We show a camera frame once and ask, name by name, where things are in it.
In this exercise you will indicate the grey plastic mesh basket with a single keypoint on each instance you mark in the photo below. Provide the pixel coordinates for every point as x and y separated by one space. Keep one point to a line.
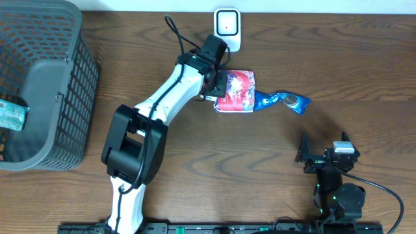
46 66

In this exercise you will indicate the teal green snack packet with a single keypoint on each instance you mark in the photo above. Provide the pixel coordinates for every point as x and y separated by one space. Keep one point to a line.
13 116

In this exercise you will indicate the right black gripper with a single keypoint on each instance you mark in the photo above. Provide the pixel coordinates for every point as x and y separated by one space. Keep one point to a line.
316 162

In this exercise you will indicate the red purple snack bag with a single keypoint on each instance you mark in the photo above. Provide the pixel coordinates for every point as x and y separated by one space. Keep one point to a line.
240 92

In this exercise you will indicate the blue Oreo cookie pack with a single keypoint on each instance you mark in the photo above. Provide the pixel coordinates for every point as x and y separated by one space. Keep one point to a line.
295 102

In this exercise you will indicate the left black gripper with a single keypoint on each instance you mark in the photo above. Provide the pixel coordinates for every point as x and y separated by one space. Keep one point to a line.
220 84

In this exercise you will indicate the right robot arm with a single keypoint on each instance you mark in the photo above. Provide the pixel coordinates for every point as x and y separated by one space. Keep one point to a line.
340 203

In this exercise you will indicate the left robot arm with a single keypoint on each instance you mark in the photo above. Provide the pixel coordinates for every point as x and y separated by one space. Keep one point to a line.
134 147

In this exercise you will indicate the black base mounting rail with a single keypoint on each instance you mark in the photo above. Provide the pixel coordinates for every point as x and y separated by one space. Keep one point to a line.
280 227

